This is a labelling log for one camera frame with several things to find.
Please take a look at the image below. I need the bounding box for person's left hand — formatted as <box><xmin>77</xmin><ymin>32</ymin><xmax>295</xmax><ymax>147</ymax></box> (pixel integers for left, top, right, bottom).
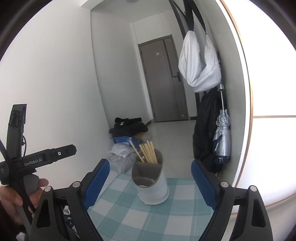
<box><xmin>1</xmin><ymin>178</ymin><xmax>49</xmax><ymax>225</ymax></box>

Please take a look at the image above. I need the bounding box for teal plaid placemat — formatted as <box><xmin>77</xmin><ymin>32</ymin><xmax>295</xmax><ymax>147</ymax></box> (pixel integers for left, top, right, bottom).
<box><xmin>88</xmin><ymin>173</ymin><xmax>213</xmax><ymax>240</ymax></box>

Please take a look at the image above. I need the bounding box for silver folded umbrella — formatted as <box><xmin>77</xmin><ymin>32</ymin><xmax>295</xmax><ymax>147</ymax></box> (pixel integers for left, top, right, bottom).
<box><xmin>213</xmin><ymin>84</ymin><xmax>231</xmax><ymax>164</ymax></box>

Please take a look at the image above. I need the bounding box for white plastic bag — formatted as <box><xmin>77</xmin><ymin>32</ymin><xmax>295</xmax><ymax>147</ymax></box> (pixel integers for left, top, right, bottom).
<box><xmin>107</xmin><ymin>143</ymin><xmax>137</xmax><ymax>173</ymax></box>

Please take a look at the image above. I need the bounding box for white grey utensil holder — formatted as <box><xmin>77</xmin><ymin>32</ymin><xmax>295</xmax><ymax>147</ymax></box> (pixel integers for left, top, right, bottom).
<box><xmin>132</xmin><ymin>149</ymin><xmax>170</xmax><ymax>205</ymax></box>

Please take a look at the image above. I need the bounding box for black hanging backpack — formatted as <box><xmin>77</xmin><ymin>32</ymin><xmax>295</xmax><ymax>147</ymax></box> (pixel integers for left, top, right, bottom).
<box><xmin>193</xmin><ymin>88</ymin><xmax>222</xmax><ymax>174</ymax></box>

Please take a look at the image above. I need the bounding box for blue cardboard box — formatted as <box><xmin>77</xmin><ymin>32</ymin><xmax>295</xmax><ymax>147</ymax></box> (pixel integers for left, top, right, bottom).
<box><xmin>111</xmin><ymin>136</ymin><xmax>139</xmax><ymax>146</ymax></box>

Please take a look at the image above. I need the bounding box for chopsticks bundle in holder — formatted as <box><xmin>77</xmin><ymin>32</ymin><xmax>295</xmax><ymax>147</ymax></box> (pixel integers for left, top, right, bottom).
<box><xmin>129</xmin><ymin>140</ymin><xmax>158</xmax><ymax>164</ymax></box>

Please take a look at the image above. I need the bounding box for black clothing pile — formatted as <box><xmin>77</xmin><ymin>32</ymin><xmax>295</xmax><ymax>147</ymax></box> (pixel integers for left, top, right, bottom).
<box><xmin>109</xmin><ymin>118</ymin><xmax>148</xmax><ymax>138</ymax></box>

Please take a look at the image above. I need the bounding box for white hanging bag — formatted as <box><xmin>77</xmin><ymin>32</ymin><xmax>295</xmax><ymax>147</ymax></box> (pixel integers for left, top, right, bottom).
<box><xmin>178</xmin><ymin>31</ymin><xmax>222</xmax><ymax>93</ymax></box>

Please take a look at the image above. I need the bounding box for grey entrance door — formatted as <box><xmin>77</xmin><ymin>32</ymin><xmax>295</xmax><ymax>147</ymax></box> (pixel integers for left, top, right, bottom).
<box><xmin>138</xmin><ymin>35</ymin><xmax>189</xmax><ymax>123</ymax></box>

